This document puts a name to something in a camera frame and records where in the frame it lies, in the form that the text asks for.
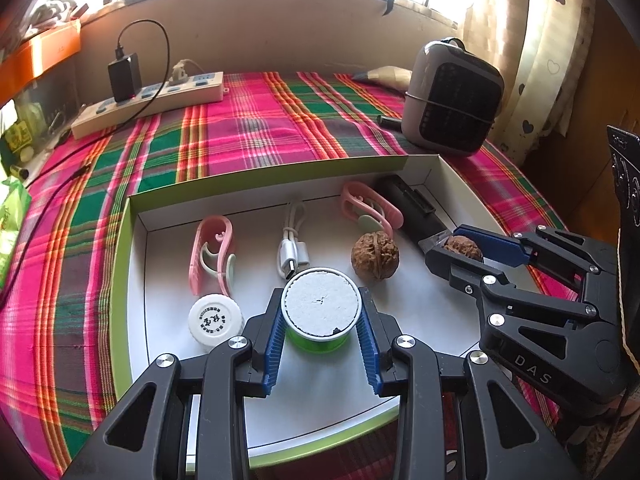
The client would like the grey desktop heater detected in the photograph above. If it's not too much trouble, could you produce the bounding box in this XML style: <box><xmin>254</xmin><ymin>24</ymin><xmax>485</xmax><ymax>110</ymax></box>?
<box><xmin>402</xmin><ymin>37</ymin><xmax>505</xmax><ymax>157</ymax></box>

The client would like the heart-patterned curtain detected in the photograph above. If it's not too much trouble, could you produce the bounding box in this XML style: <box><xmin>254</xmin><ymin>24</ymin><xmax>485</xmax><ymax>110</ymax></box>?
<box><xmin>465</xmin><ymin>0</ymin><xmax>596</xmax><ymax>166</ymax></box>

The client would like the green tissue pack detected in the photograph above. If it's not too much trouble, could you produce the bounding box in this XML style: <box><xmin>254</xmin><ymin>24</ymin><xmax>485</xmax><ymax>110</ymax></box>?
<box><xmin>0</xmin><ymin>177</ymin><xmax>31</xmax><ymax>291</ymax></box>

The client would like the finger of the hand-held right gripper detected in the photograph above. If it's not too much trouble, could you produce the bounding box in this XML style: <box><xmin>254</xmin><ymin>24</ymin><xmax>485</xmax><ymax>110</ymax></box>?
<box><xmin>424</xmin><ymin>240</ymin><xmax>601</xmax><ymax>343</ymax></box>
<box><xmin>452</xmin><ymin>224</ymin><xmax>618</xmax><ymax>283</ymax></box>

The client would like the black charger adapter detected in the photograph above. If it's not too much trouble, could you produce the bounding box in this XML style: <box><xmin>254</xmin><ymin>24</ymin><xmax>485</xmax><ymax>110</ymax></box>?
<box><xmin>108</xmin><ymin>47</ymin><xmax>142</xmax><ymax>103</ymax></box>

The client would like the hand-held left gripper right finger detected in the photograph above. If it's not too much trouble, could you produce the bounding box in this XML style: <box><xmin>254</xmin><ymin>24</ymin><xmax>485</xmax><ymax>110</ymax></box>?
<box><xmin>354</xmin><ymin>287</ymin><xmax>583</xmax><ymax>480</ymax></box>

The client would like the green container with white lid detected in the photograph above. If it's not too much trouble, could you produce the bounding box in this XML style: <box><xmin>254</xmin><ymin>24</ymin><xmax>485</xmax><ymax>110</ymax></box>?
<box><xmin>281</xmin><ymin>267</ymin><xmax>362</xmax><ymax>353</ymax></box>

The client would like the white usb cable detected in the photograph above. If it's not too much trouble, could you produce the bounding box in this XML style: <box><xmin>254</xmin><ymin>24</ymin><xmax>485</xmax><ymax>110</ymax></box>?
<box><xmin>277</xmin><ymin>200</ymin><xmax>312</xmax><ymax>280</ymax></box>

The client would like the black charging cable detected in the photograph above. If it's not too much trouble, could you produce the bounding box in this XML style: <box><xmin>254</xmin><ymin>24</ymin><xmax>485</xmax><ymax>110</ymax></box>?
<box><xmin>0</xmin><ymin>20</ymin><xmax>171</xmax><ymax>306</ymax></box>

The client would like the brown walnut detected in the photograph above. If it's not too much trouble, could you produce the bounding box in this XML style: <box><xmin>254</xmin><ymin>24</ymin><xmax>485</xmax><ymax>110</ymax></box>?
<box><xmin>442</xmin><ymin>235</ymin><xmax>485</xmax><ymax>262</ymax></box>
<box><xmin>351</xmin><ymin>231</ymin><xmax>401</xmax><ymax>278</ymax></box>

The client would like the plaid tablecloth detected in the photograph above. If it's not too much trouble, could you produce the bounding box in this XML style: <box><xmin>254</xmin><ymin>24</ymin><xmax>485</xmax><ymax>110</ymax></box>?
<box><xmin>0</xmin><ymin>71</ymin><xmax>566</xmax><ymax>480</ymax></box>

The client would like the orange box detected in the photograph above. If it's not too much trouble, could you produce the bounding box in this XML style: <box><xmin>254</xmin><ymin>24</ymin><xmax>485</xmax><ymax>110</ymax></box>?
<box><xmin>0</xmin><ymin>20</ymin><xmax>82</xmax><ymax>103</ymax></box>

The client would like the white plug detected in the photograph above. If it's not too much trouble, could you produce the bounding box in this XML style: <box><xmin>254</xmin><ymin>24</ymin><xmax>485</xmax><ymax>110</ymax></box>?
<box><xmin>170</xmin><ymin>59</ymin><xmax>198</xmax><ymax>86</ymax></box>

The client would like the green and white cardboard box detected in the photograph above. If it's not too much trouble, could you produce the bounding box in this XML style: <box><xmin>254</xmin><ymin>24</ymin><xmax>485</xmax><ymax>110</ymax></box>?
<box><xmin>109</xmin><ymin>155</ymin><xmax>548</xmax><ymax>473</ymax></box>

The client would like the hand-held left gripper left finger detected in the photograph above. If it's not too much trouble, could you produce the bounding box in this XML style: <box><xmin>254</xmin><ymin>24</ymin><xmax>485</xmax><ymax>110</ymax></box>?
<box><xmin>62</xmin><ymin>287</ymin><xmax>288</xmax><ymax>480</ymax></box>

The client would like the white power strip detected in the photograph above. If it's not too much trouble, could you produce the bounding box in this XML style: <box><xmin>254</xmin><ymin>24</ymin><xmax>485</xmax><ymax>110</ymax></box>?
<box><xmin>70</xmin><ymin>71</ymin><xmax>226</xmax><ymax>140</ymax></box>

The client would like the black flashlight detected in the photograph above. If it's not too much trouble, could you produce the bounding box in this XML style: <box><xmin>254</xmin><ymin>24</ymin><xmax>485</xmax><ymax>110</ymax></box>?
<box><xmin>375</xmin><ymin>174</ymin><xmax>453</xmax><ymax>246</ymax></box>

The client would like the pink plastic clip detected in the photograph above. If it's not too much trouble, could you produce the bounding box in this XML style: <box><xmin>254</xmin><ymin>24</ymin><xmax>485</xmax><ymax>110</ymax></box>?
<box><xmin>187</xmin><ymin>215</ymin><xmax>238</xmax><ymax>297</ymax></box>
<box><xmin>341</xmin><ymin>181</ymin><xmax>405</xmax><ymax>231</ymax></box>

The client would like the beige cone-shaped bag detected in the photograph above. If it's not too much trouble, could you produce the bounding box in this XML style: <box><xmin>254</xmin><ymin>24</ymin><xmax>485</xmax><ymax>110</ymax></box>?
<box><xmin>352</xmin><ymin>66</ymin><xmax>413</xmax><ymax>92</ymax></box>

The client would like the small white jar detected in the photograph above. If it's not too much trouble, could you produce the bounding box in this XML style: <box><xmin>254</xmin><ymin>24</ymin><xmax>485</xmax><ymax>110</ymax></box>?
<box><xmin>188</xmin><ymin>292</ymin><xmax>244</xmax><ymax>353</ymax></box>

